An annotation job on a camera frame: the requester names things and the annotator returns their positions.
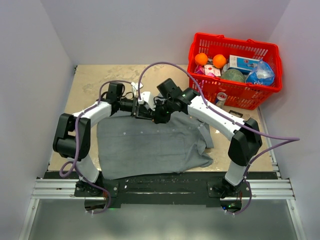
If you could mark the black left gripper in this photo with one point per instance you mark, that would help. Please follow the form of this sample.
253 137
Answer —
139 111

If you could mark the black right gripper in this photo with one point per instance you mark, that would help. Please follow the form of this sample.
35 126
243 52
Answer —
158 117

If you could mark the grey button-up shirt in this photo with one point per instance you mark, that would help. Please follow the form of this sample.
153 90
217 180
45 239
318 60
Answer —
129 146

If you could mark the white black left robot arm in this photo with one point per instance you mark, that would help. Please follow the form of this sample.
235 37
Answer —
72 139

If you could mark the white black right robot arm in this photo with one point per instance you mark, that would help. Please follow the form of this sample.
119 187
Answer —
245 141

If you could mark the red plastic shopping basket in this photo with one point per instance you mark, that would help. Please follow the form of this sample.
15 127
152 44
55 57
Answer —
239 95

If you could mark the blue silver drink can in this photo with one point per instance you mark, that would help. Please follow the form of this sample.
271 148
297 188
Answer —
220 100

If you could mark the pink white small box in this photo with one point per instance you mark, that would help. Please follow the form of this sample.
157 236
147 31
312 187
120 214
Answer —
208 70

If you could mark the orange fruit left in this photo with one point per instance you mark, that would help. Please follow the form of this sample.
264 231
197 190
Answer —
201 59

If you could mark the orange fruit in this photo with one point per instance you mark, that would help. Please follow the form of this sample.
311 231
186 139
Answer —
201 59
219 61

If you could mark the orange fruit right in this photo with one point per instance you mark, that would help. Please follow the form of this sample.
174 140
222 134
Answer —
219 61

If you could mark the green melon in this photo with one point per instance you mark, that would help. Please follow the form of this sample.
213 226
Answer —
233 75

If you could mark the white blue light bulb box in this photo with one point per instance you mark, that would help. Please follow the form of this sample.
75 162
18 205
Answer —
243 64

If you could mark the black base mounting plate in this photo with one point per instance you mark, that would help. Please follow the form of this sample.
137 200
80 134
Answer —
189 188

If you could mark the blue plastic bag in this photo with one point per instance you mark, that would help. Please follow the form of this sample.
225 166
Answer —
261 74

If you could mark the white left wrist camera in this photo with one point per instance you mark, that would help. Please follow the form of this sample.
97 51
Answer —
134 87

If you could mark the black rectangular frame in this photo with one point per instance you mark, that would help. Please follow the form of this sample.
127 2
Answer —
235 113

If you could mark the aluminium frame rail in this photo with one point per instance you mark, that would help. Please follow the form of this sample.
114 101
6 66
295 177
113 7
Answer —
46 189

